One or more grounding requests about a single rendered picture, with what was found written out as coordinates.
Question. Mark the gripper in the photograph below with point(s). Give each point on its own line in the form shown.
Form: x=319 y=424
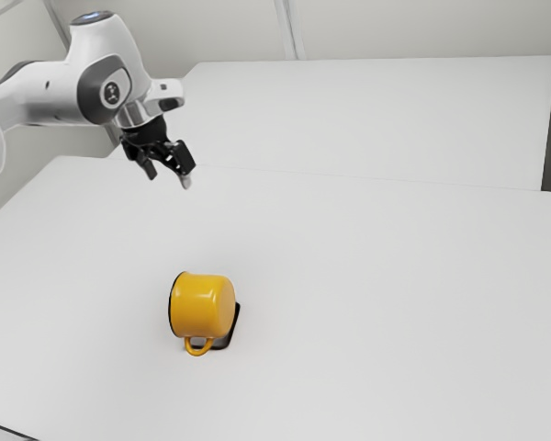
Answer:
x=148 y=133

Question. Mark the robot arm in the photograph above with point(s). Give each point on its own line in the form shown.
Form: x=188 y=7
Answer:
x=50 y=92

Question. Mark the yellow enamel mug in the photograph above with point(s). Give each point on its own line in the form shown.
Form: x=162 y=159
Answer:
x=201 y=305

